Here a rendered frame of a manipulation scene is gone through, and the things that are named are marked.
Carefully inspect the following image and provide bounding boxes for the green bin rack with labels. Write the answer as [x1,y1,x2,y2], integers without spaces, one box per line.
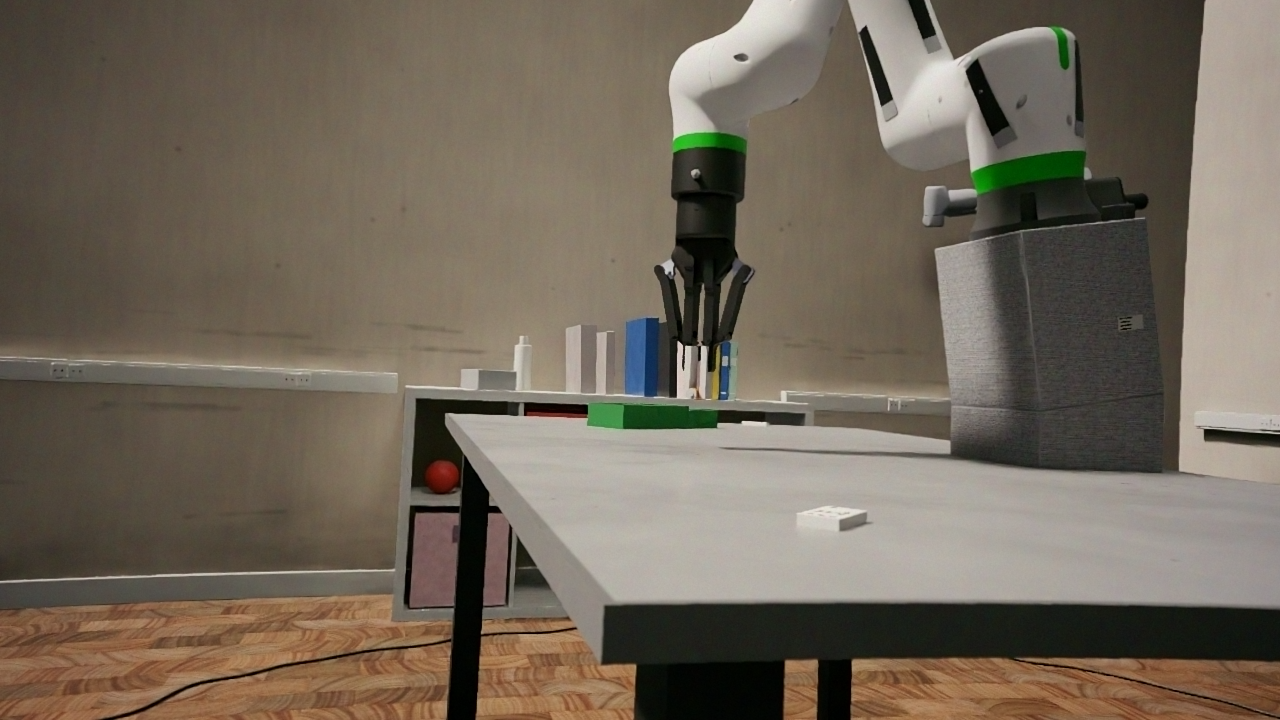
[588,404,718,429]

